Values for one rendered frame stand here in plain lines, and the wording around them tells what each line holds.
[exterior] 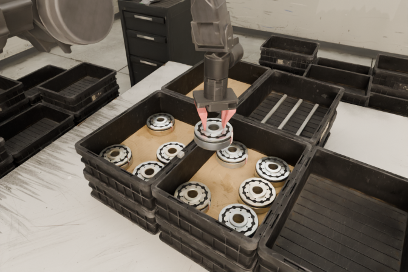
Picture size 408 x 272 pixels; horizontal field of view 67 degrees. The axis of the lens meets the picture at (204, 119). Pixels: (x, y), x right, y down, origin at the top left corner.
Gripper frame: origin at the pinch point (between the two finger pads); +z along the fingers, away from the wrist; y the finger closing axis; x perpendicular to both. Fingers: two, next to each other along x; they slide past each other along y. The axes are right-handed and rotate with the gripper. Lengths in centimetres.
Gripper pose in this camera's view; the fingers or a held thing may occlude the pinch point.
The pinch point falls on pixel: (214, 125)
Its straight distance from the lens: 81.1
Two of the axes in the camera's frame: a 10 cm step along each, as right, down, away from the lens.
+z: -0.2, 8.4, 5.5
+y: -9.8, 1.0, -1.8
